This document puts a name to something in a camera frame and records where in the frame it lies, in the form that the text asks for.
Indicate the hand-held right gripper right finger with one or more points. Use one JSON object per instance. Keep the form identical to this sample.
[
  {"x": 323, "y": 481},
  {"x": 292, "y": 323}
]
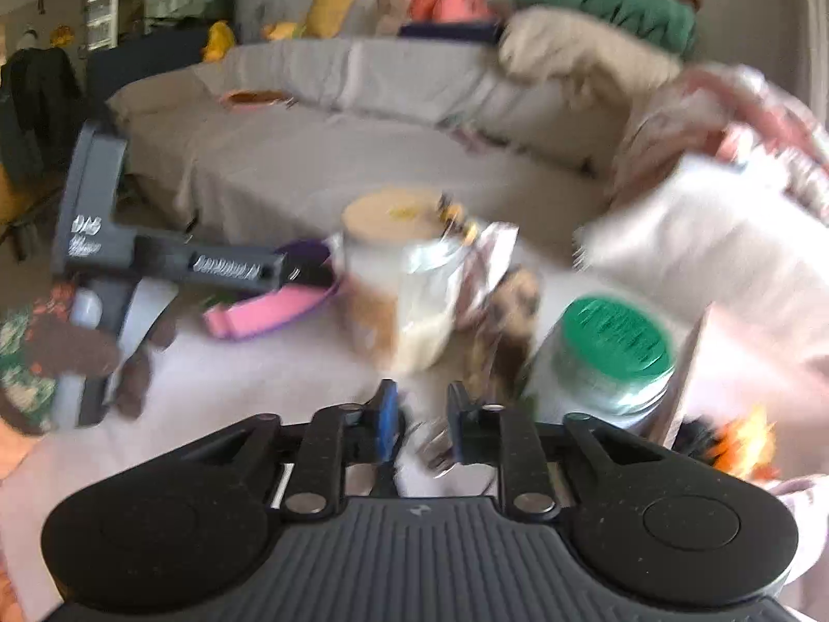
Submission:
[{"x": 458, "y": 424}]

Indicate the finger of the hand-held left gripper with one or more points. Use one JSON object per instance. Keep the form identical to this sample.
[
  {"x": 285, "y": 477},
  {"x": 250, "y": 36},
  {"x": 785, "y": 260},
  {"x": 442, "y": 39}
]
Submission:
[{"x": 311, "y": 274}]

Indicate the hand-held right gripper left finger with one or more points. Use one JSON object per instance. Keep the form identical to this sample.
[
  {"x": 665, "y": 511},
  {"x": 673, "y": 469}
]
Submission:
[{"x": 386, "y": 418}]

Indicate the pink cardboard box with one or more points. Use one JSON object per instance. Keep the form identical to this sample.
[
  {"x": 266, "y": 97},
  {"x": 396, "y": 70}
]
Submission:
[{"x": 686, "y": 376}]

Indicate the orange packet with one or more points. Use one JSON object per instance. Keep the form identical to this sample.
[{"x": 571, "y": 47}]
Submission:
[{"x": 745, "y": 444}]

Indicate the lavender fluffy towel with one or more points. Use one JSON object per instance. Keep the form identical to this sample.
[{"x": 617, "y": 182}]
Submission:
[{"x": 806, "y": 505}]

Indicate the person's left hand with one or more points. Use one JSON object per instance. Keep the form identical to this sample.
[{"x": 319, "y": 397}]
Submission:
[{"x": 84, "y": 350}]

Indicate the clear plastic jar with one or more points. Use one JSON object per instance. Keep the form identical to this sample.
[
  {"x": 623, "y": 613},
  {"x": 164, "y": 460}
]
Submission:
[{"x": 401, "y": 285}]

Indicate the calico plush tail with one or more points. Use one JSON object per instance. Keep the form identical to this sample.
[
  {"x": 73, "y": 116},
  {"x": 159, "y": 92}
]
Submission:
[{"x": 511, "y": 311}]

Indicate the black hanging jacket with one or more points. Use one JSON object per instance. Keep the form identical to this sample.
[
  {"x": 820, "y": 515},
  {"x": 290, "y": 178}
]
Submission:
[{"x": 39, "y": 110}]

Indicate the silver foil packet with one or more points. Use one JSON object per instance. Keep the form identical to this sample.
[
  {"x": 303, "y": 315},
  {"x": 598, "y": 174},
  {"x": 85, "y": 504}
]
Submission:
[{"x": 492, "y": 259}]

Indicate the green lid jar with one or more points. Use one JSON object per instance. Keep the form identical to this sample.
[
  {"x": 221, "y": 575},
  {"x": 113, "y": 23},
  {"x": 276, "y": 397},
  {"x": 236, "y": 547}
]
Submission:
[{"x": 609, "y": 337}]

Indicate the orange flat plate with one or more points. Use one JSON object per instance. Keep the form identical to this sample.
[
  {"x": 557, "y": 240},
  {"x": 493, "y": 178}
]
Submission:
[{"x": 256, "y": 98}]

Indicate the dark blue cabinet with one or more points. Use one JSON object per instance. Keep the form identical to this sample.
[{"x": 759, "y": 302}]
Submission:
[{"x": 142, "y": 58}]

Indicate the white shelf unit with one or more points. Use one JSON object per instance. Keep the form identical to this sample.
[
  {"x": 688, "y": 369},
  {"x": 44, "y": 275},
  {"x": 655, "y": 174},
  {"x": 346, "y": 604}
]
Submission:
[{"x": 100, "y": 19}]

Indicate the yellow plush toy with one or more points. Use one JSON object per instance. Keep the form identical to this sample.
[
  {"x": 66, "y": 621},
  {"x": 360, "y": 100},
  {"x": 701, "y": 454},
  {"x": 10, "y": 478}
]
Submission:
[{"x": 219, "y": 42}]

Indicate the small dark cloth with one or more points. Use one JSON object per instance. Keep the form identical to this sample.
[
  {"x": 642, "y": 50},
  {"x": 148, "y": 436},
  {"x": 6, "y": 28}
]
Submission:
[{"x": 696, "y": 440}]

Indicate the beige plush toy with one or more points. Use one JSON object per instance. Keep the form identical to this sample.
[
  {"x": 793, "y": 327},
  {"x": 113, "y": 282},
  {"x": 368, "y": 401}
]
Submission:
[{"x": 392, "y": 13}]

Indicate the navy flat box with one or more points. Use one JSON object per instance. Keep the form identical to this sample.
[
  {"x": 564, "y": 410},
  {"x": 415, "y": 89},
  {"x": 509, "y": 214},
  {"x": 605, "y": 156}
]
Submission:
[{"x": 447, "y": 32}]

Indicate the pink plush toy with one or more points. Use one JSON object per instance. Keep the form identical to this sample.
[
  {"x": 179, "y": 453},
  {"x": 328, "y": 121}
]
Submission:
[{"x": 460, "y": 3}]

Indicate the white sofa cushion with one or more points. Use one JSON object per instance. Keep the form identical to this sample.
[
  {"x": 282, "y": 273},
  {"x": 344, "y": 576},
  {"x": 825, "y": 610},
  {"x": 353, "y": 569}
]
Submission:
[{"x": 712, "y": 240}]

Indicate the cream pillow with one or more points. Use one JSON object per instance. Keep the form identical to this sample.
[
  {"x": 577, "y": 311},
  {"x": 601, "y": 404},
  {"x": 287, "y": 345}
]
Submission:
[{"x": 570, "y": 45}]

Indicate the floral blanket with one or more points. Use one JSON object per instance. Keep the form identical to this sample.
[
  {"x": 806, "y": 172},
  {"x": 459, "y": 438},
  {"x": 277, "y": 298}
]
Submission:
[{"x": 745, "y": 116}]

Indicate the beige curtain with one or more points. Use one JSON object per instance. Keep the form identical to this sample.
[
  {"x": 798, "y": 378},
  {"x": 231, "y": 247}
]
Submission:
[{"x": 816, "y": 26}]

